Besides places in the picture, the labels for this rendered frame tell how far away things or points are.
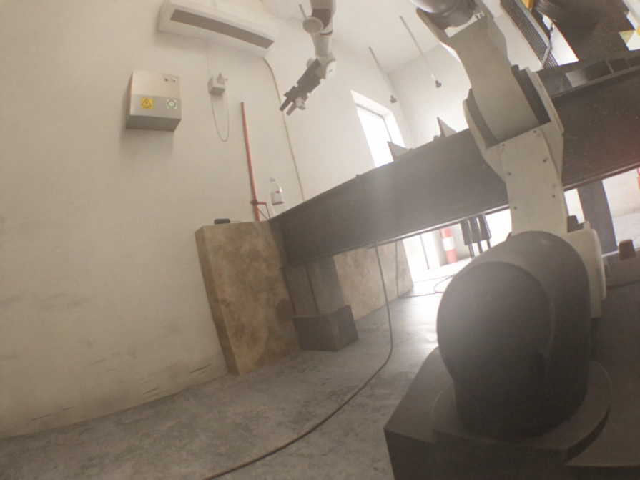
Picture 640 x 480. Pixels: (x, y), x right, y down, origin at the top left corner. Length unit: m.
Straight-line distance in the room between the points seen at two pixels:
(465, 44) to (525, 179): 0.37
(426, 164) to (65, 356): 1.47
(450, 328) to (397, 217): 0.81
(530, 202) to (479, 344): 0.34
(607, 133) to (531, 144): 0.43
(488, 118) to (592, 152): 0.43
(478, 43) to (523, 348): 0.65
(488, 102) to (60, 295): 1.41
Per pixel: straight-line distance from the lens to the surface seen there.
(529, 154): 0.59
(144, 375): 1.24
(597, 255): 0.39
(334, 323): 1.24
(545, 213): 0.51
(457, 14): 0.83
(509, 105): 0.62
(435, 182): 0.97
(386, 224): 1.05
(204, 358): 1.31
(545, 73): 1.36
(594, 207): 1.91
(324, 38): 1.18
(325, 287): 1.24
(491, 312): 0.23
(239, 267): 1.27
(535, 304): 0.22
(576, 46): 1.50
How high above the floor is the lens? 0.38
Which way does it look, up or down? 5 degrees up
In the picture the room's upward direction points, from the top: 14 degrees counter-clockwise
